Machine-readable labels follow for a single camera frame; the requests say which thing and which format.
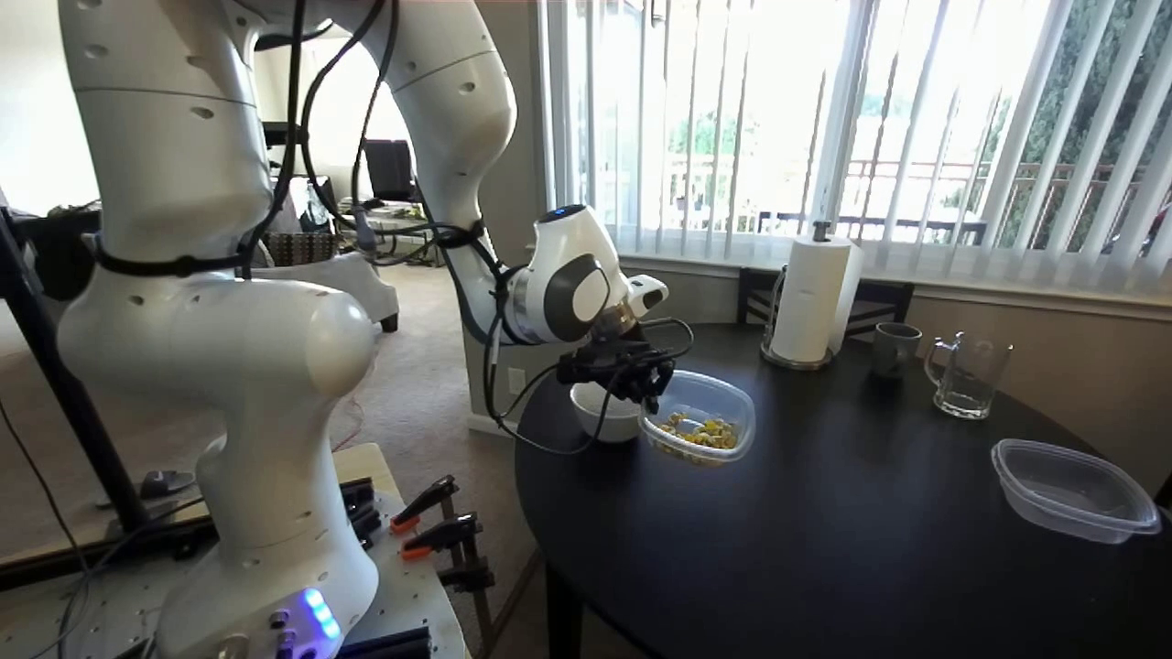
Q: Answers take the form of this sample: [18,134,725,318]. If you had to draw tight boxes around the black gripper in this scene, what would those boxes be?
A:
[557,318,693,415]

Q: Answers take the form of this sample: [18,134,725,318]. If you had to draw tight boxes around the clear plastic bowl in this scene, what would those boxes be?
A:
[636,366,762,470]

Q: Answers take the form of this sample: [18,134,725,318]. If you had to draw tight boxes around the white bowl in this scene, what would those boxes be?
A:
[562,381,648,446]

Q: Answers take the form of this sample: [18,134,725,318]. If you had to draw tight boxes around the white paper towel roll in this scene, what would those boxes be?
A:
[767,233,861,366]

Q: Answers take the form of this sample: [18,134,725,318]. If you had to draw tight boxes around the dark cup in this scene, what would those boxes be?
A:
[863,318,926,385]

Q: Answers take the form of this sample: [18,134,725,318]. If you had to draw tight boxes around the round black table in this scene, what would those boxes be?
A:
[512,321,1172,659]

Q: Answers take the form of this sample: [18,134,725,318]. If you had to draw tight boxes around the robot mounting bench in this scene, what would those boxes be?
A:
[0,437,476,659]

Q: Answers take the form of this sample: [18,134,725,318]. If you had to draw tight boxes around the clear glass mug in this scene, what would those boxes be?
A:
[919,326,1019,423]

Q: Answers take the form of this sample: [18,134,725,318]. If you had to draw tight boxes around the black office chair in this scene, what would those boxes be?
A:
[357,134,421,210]

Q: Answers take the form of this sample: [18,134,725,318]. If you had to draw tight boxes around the white vertical blinds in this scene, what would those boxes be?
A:
[540,0,1172,300]

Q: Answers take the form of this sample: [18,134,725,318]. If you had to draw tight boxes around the empty clear plastic container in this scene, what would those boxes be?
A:
[983,437,1165,550]

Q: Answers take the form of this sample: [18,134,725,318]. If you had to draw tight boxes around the black clamp orange handle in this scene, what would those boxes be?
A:
[389,471,462,529]
[399,508,482,569]

